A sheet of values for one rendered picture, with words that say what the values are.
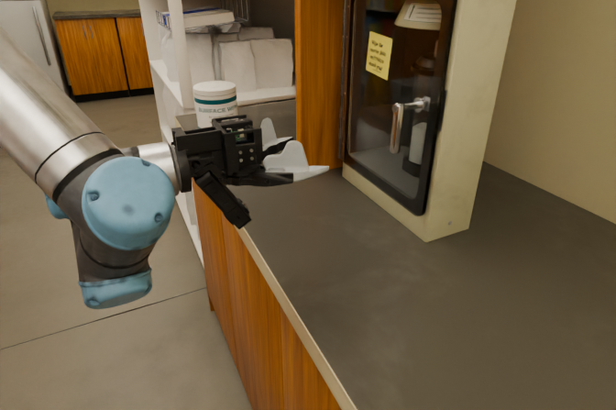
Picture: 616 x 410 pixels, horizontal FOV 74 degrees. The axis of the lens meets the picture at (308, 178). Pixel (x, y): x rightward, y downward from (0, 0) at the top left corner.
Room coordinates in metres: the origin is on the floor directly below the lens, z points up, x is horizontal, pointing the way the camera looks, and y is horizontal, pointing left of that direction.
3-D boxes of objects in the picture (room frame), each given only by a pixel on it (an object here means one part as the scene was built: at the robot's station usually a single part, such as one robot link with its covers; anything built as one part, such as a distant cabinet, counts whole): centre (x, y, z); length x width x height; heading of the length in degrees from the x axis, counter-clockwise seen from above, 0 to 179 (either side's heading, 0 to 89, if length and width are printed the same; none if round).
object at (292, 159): (0.53, 0.02, 1.17); 0.09 x 0.03 x 0.06; 85
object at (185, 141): (0.54, 0.13, 1.17); 0.12 x 0.08 x 0.09; 116
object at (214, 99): (1.27, 0.29, 1.02); 0.13 x 0.13 x 0.15
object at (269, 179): (0.53, 0.06, 1.15); 0.09 x 0.05 x 0.02; 85
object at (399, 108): (0.68, -0.17, 1.17); 0.05 x 0.03 x 0.10; 116
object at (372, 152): (0.79, -0.15, 1.19); 0.30 x 0.01 x 0.40; 26
